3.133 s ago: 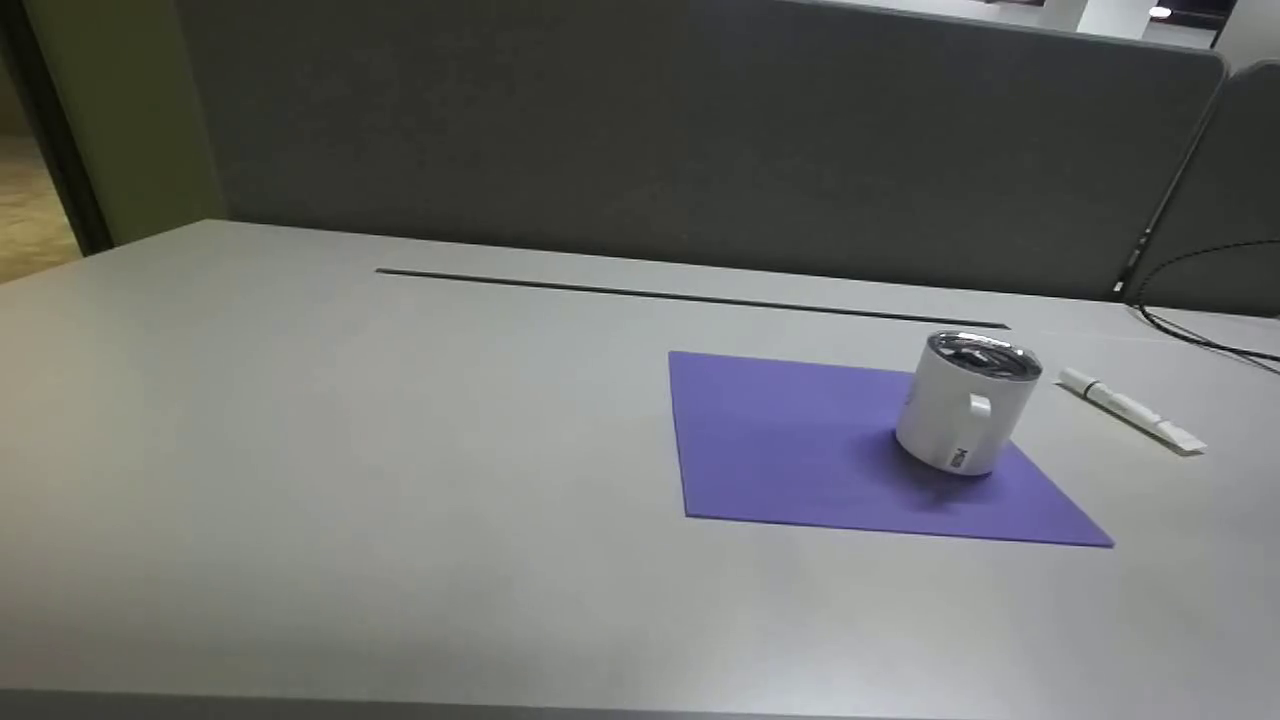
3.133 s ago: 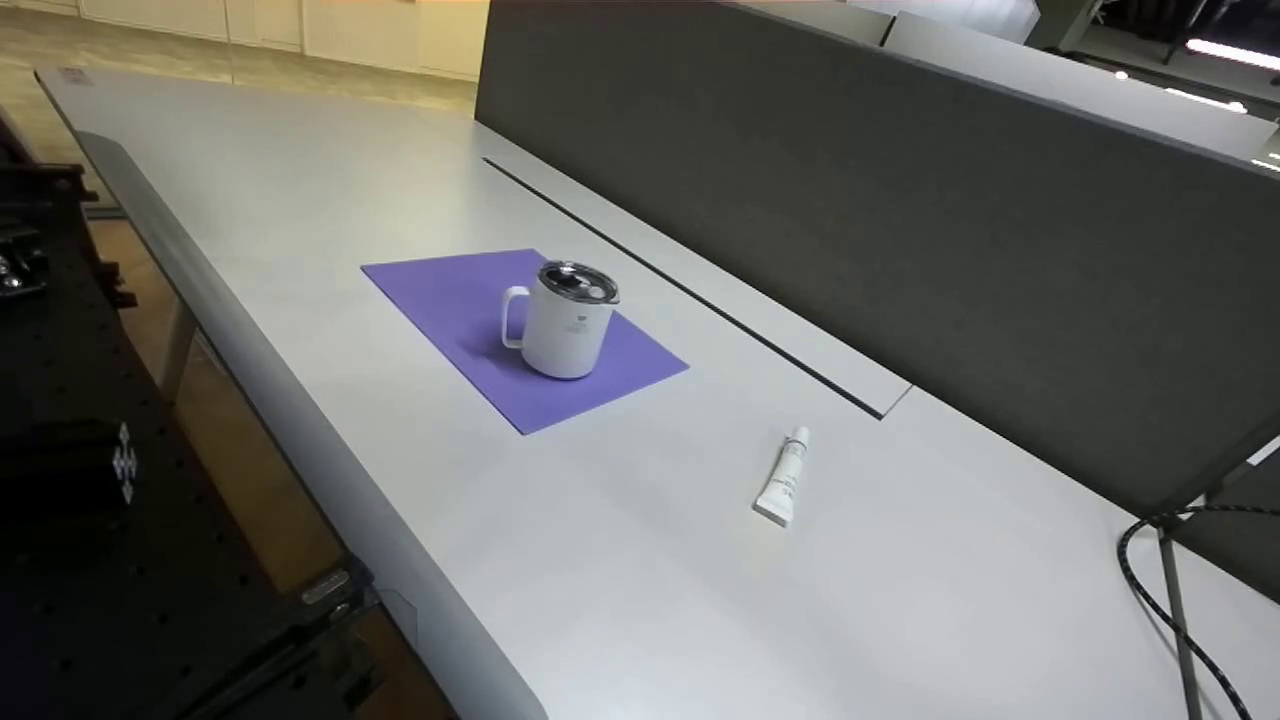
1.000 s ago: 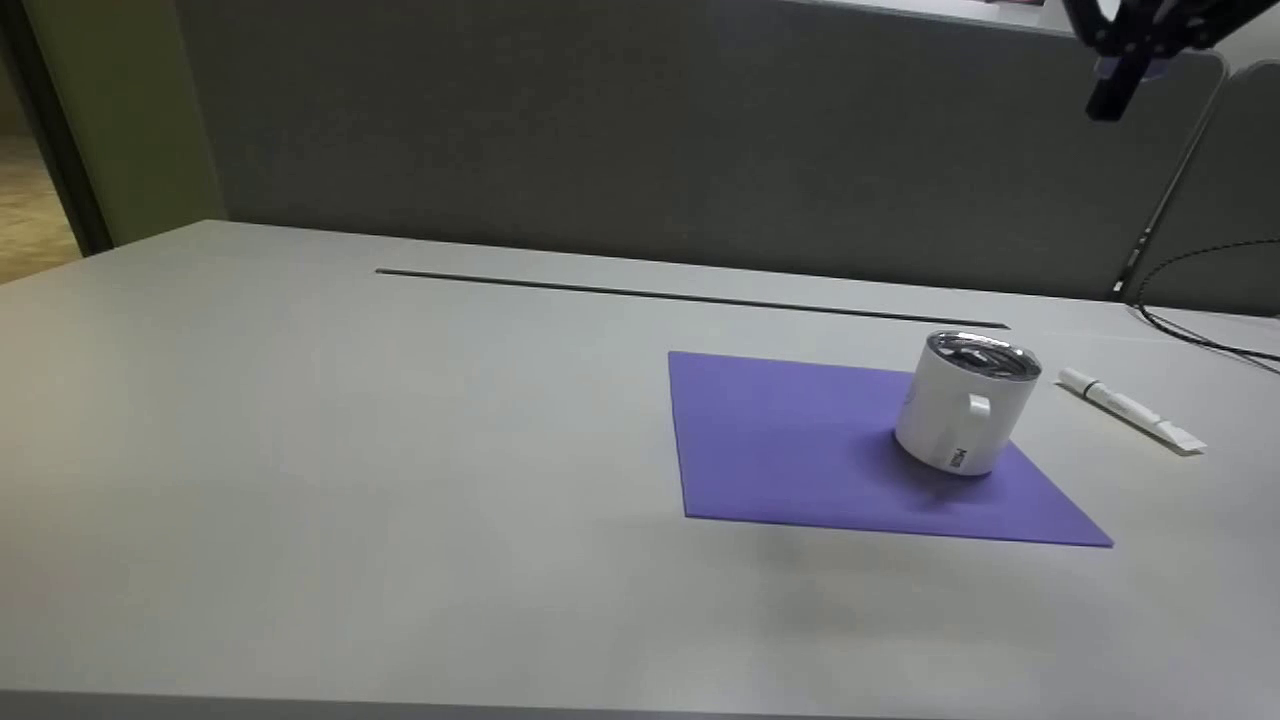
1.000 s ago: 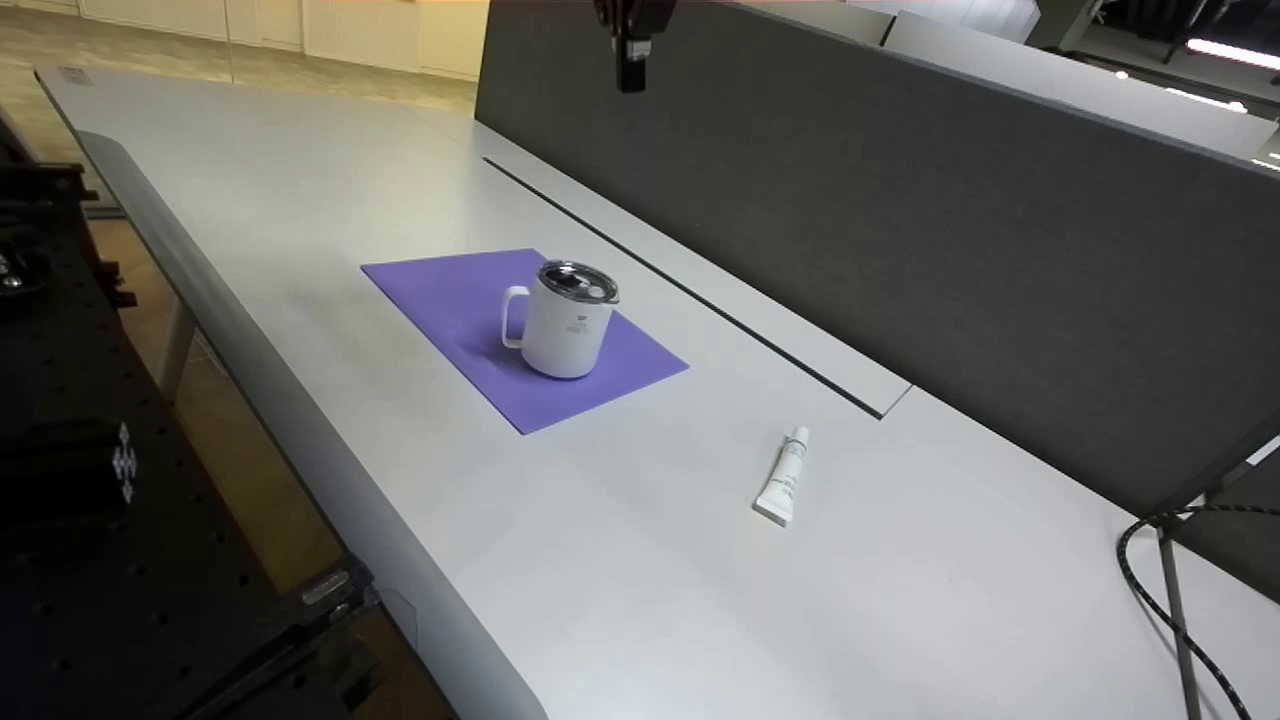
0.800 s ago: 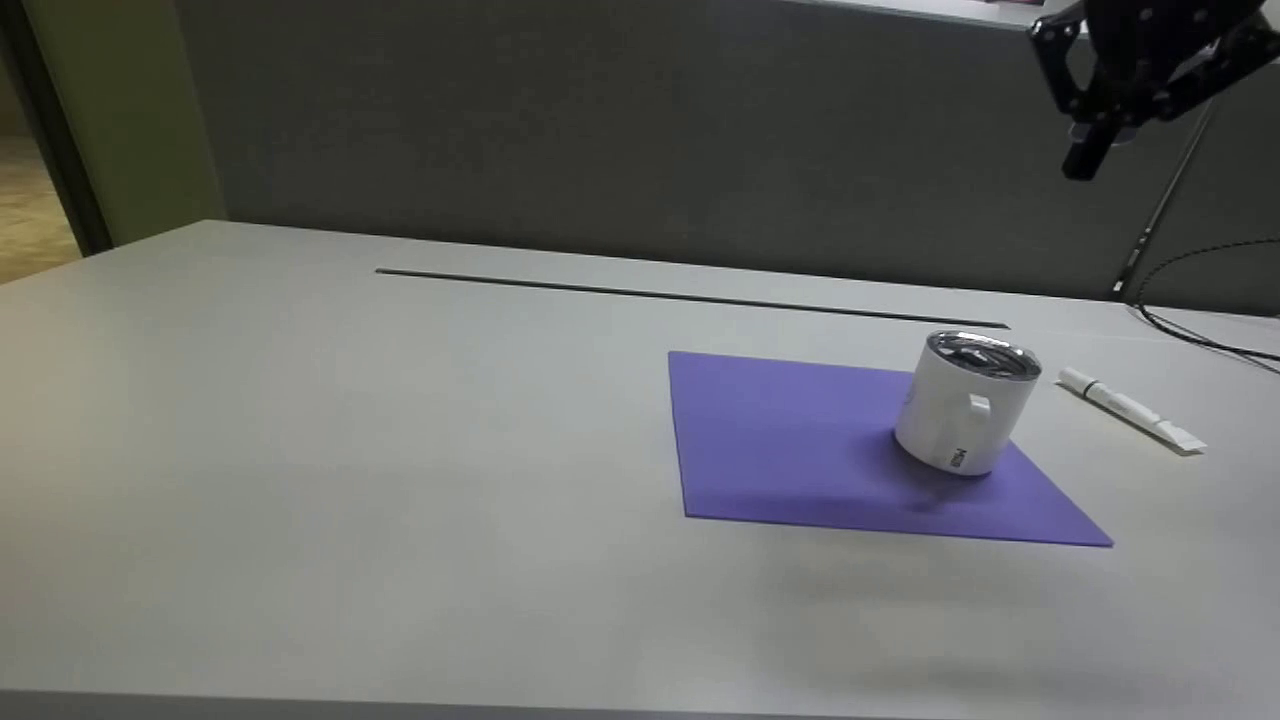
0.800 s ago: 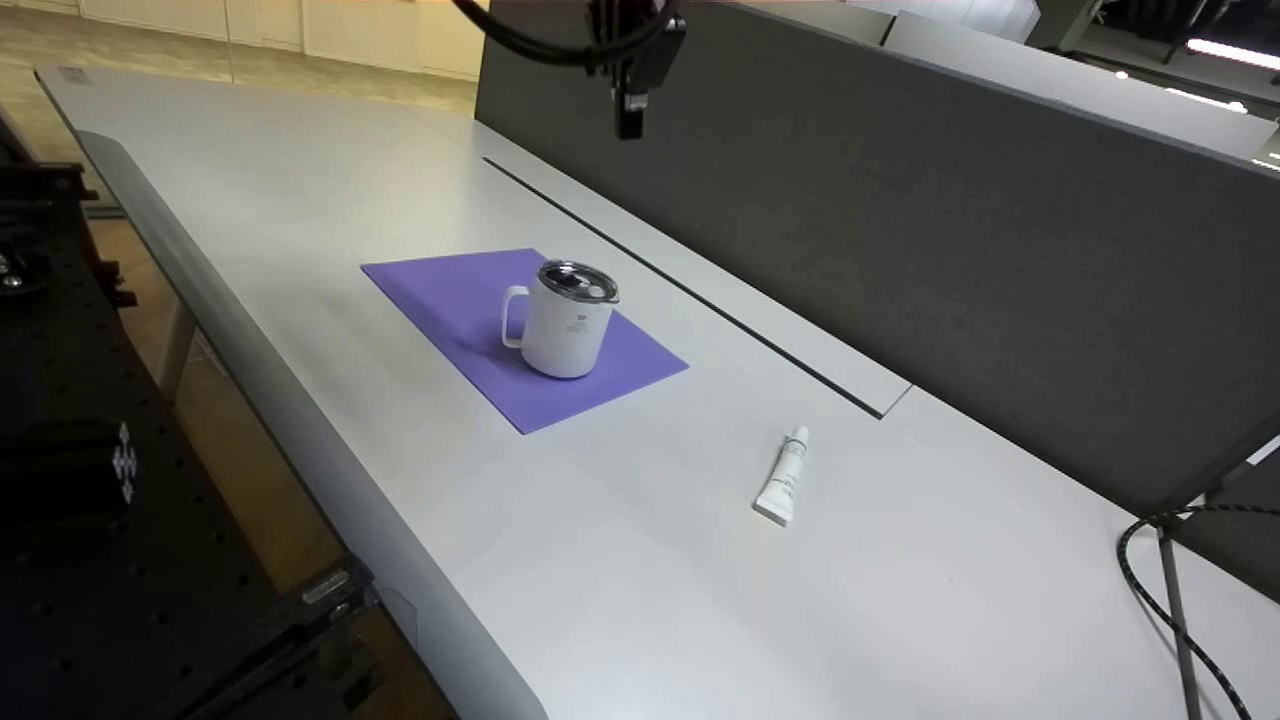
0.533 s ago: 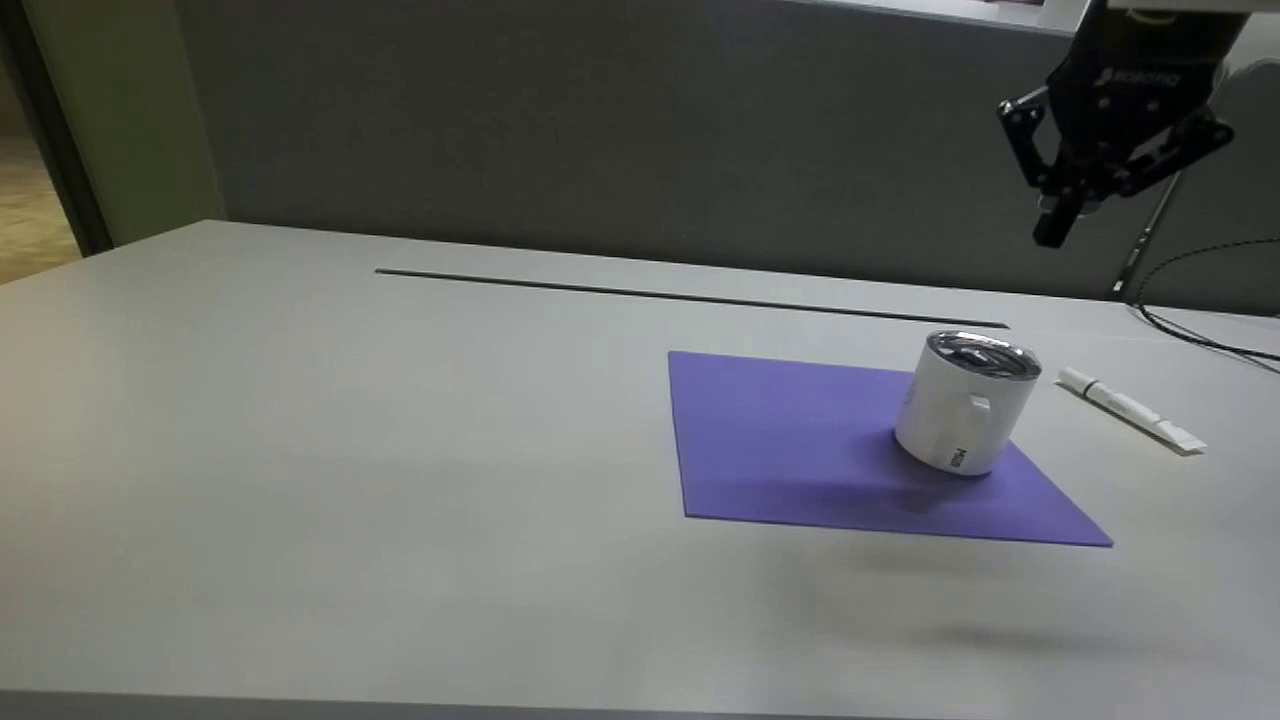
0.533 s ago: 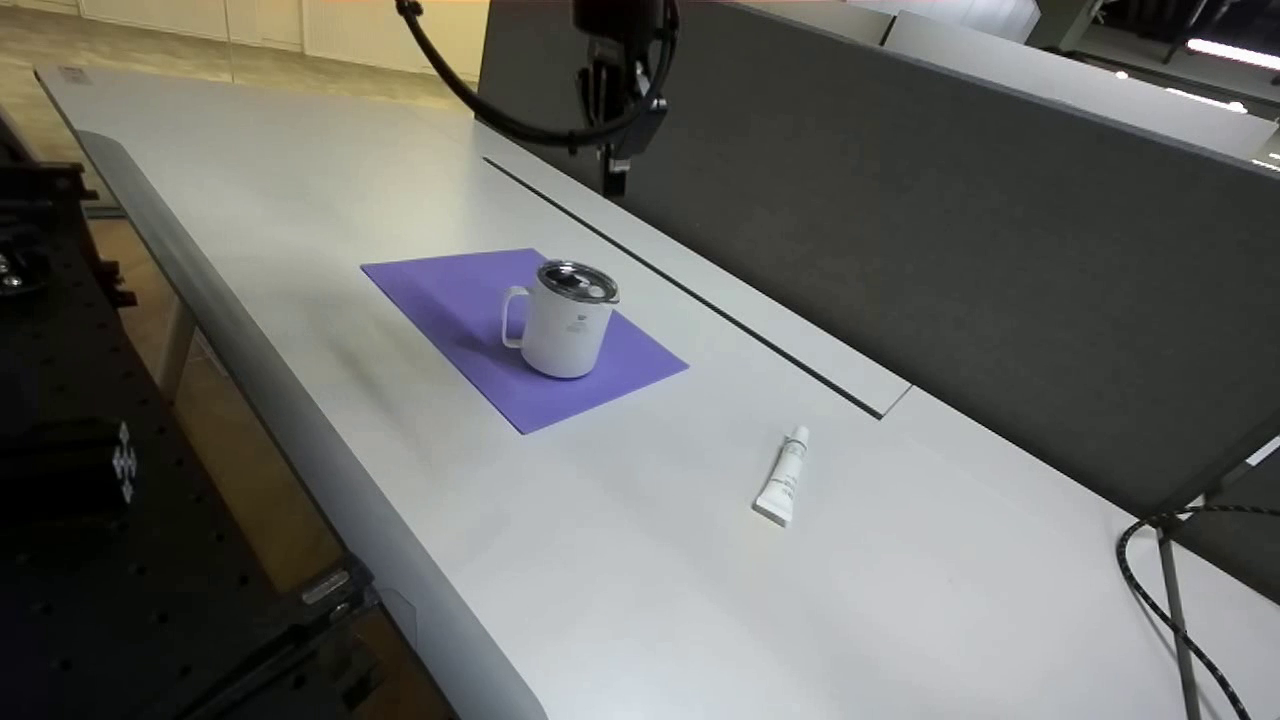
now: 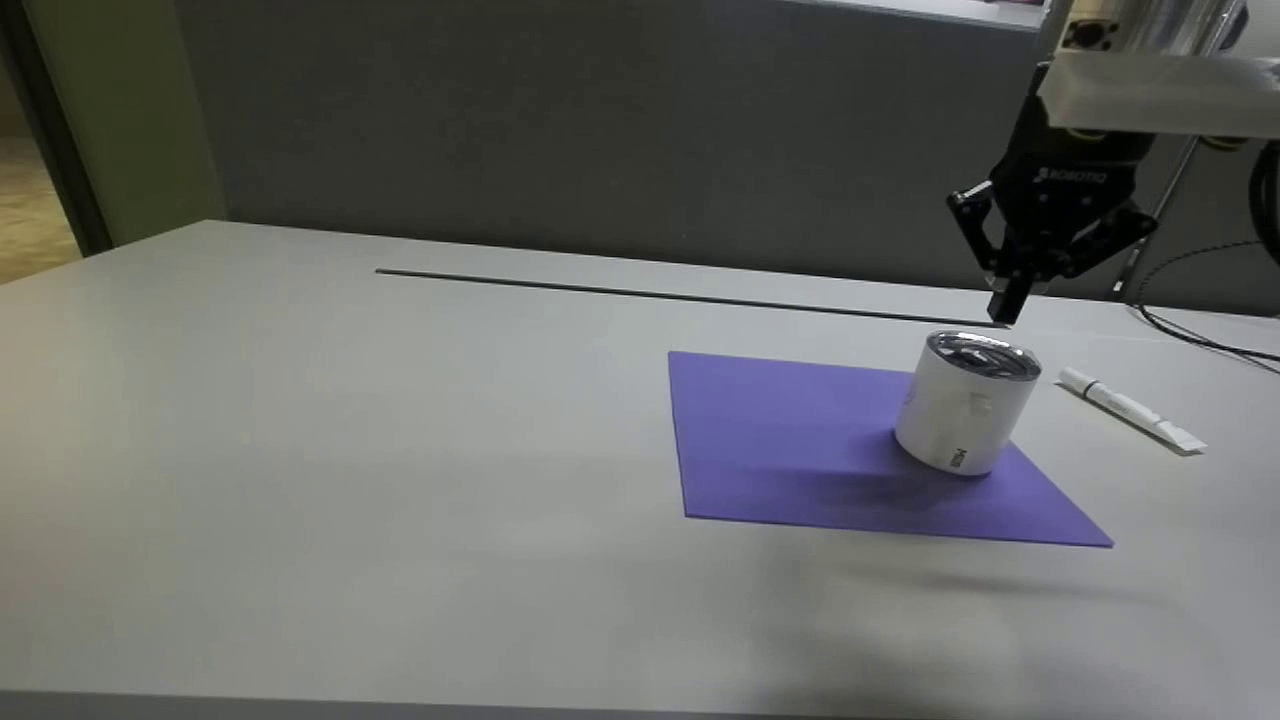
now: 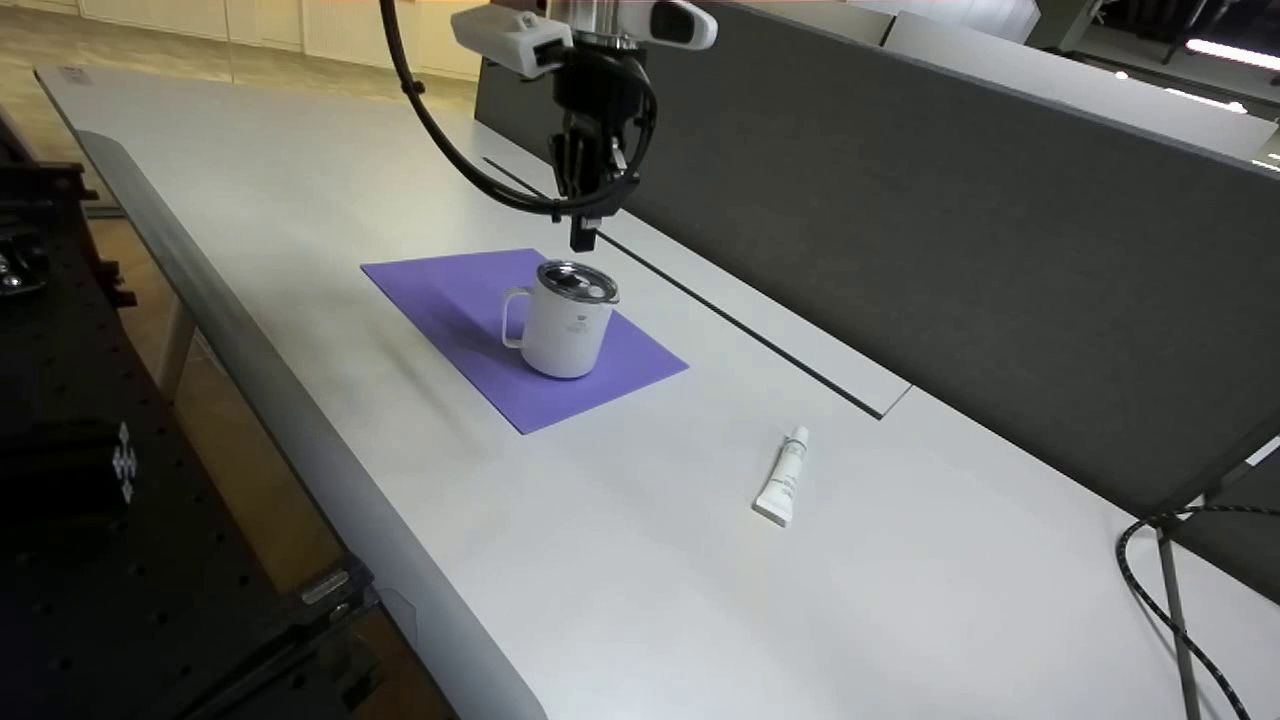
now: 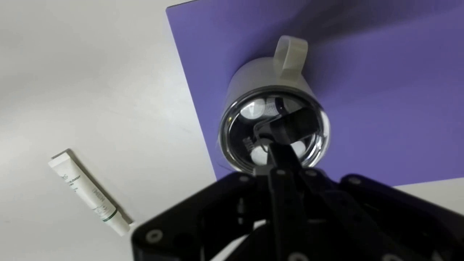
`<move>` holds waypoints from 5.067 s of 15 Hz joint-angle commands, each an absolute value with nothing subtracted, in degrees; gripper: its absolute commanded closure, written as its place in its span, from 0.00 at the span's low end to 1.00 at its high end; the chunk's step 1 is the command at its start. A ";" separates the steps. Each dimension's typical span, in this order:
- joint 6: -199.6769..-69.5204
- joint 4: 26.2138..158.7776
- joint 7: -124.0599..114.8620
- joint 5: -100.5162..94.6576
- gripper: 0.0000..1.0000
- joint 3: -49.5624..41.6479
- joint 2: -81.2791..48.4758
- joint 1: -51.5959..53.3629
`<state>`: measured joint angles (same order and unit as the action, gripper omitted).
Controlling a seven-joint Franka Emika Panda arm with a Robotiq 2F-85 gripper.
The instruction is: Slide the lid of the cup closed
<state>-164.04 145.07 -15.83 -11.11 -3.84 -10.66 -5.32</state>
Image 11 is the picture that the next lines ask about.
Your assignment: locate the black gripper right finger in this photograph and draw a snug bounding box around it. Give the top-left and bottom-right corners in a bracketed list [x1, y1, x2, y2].
[289, 144, 464, 261]

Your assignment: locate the white tube marker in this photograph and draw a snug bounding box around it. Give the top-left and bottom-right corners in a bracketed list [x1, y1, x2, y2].
[49, 148, 136, 238]

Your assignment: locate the clear sliding cup lid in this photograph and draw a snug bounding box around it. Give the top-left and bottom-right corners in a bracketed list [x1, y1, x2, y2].
[220, 89, 333, 176]

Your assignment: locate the white cup with handle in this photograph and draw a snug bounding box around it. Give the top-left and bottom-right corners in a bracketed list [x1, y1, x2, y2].
[218, 35, 334, 177]

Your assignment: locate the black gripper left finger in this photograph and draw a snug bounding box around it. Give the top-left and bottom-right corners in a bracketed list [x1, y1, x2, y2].
[131, 144, 299, 261]

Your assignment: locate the purple mat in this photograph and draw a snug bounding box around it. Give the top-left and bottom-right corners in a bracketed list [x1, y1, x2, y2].
[166, 0, 464, 187]

